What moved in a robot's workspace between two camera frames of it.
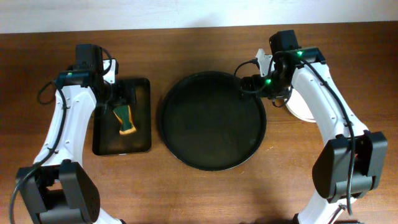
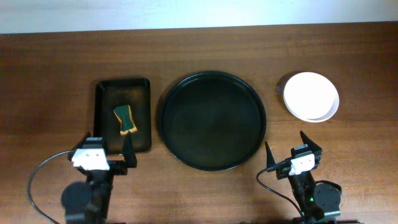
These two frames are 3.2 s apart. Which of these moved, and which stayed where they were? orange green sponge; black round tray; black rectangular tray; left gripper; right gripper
Moved: right gripper; left gripper
Stayed: orange green sponge; black round tray; black rectangular tray
